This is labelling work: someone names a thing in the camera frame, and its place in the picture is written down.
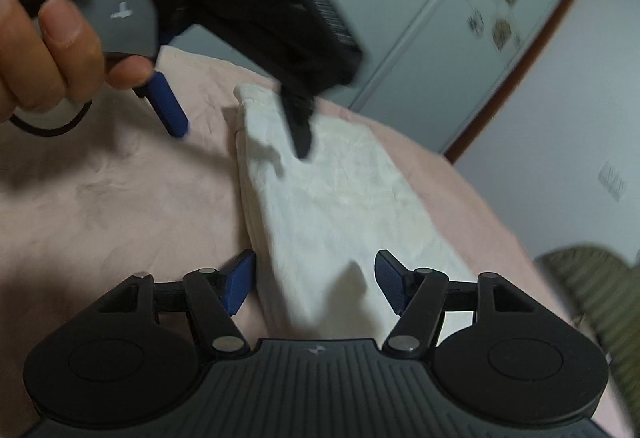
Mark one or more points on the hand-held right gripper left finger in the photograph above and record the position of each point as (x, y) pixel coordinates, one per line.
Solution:
(240, 280)

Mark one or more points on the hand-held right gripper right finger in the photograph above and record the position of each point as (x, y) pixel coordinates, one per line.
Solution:
(390, 280)

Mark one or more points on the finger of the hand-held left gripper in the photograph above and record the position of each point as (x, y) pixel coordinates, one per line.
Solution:
(301, 128)
(167, 103)

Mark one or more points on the person's left hand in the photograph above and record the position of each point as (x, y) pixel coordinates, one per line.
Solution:
(35, 63)

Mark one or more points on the pink blanket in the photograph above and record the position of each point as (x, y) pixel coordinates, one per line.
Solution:
(125, 198)

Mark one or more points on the brown wooden trim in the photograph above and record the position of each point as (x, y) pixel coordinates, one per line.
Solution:
(451, 155)

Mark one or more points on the green padded headboard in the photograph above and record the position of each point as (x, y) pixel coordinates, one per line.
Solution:
(600, 288)

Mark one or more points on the white wall socket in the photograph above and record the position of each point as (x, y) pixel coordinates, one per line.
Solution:
(612, 180)

